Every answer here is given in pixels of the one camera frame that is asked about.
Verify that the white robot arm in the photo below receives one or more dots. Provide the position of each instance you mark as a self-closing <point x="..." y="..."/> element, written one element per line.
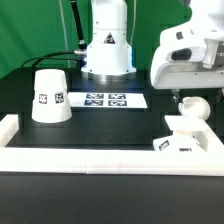
<point x="109" y="56"/>

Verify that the white U-shaped frame barrier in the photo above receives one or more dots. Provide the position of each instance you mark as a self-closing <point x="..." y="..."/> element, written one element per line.
<point x="210" y="162"/>

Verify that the white lamp base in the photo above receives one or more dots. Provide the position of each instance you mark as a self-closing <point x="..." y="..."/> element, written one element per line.
<point x="182" y="139"/>

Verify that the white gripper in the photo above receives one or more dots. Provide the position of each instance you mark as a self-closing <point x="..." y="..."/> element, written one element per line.
<point x="176" y="75"/>

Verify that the white marker sheet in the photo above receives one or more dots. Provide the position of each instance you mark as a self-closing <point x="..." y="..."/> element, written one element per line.
<point x="107" y="100"/>

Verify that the white lamp bulb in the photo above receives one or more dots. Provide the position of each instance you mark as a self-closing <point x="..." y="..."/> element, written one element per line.
<point x="194" y="107"/>

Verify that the white lamp shade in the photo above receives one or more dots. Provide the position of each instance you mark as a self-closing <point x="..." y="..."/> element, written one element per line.
<point x="50" y="103"/>

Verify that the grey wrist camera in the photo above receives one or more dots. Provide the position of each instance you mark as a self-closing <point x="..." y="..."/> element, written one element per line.
<point x="191" y="54"/>

